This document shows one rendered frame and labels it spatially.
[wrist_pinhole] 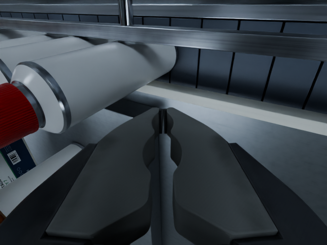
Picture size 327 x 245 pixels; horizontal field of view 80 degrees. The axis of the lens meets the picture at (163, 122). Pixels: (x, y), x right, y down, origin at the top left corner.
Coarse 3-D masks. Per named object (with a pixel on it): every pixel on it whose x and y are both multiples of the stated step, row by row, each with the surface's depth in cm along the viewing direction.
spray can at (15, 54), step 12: (72, 36) 20; (0, 48) 16; (12, 48) 16; (24, 48) 16; (36, 48) 17; (48, 48) 17; (60, 48) 18; (72, 48) 19; (0, 60) 14; (12, 60) 15; (24, 60) 15; (0, 72) 14; (12, 72) 14
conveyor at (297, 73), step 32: (288, 32) 18; (320, 32) 17; (192, 64) 24; (224, 64) 22; (256, 64) 20; (288, 64) 19; (320, 64) 18; (256, 96) 22; (288, 96) 20; (320, 96) 19
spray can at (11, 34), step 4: (0, 28) 30; (0, 32) 29; (4, 32) 29; (8, 32) 30; (12, 32) 30; (16, 32) 30; (20, 32) 31; (24, 32) 31; (28, 32) 32; (32, 32) 32; (36, 32) 33; (40, 32) 33; (0, 36) 29; (4, 36) 29; (8, 36) 29; (12, 36) 30; (16, 36) 30; (20, 36) 31; (24, 36) 31; (0, 40) 29
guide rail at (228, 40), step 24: (0, 24) 26; (24, 24) 23; (48, 24) 21; (72, 24) 19; (96, 24) 18; (216, 48) 13; (240, 48) 13; (264, 48) 12; (288, 48) 11; (312, 48) 11
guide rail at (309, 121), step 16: (160, 96) 24; (176, 96) 23; (192, 96) 22; (208, 96) 21; (224, 96) 21; (240, 112) 20; (256, 112) 19; (272, 112) 18; (288, 112) 18; (304, 112) 18; (304, 128) 17; (320, 128) 17
